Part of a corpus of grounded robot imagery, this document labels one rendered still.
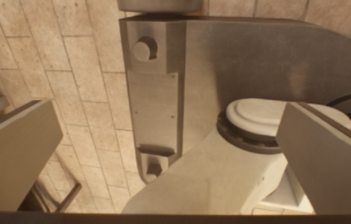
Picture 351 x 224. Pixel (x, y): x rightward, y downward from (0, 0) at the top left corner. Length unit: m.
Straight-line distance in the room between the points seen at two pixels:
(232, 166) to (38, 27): 0.77
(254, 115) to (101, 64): 0.56
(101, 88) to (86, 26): 0.22
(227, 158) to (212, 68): 0.22
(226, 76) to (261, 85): 0.08
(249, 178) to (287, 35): 0.29
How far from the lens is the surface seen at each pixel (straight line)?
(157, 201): 0.23
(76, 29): 0.77
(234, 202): 0.27
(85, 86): 0.83
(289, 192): 0.50
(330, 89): 0.53
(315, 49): 0.49
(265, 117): 0.35
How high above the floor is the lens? 0.61
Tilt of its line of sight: 58 degrees down
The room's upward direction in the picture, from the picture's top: 157 degrees counter-clockwise
